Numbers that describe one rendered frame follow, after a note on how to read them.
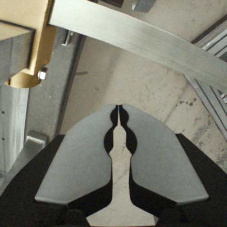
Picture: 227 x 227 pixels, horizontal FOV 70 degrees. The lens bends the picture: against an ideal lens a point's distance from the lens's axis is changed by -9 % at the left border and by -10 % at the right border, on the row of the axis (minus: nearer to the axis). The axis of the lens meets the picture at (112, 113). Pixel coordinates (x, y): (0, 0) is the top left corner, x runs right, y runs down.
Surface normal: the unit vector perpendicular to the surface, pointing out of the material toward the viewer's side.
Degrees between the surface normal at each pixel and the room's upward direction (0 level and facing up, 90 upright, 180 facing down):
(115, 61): 0
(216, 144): 0
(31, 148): 90
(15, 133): 0
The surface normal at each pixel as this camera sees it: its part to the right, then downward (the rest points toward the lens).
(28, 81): 0.70, 0.57
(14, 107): -0.01, 0.51
